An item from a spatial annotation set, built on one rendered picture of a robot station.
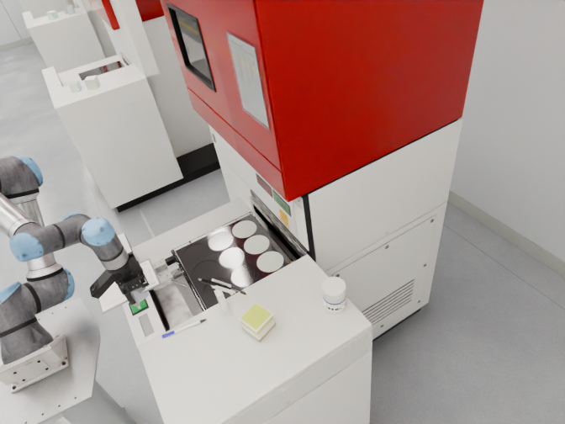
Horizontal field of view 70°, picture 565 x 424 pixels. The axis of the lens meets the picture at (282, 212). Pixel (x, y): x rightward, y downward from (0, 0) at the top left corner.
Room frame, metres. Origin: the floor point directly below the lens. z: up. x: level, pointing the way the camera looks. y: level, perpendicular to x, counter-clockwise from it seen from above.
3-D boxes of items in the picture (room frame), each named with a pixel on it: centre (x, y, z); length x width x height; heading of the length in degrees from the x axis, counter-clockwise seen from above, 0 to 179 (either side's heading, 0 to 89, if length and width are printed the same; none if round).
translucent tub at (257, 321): (0.68, 0.13, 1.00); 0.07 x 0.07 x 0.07; 42
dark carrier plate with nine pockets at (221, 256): (1.06, 0.22, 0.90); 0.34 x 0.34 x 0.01; 24
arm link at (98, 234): (0.86, 0.52, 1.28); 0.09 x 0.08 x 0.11; 50
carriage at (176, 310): (0.93, 0.45, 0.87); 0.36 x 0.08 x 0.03; 24
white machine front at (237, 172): (1.32, 0.09, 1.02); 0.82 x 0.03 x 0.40; 24
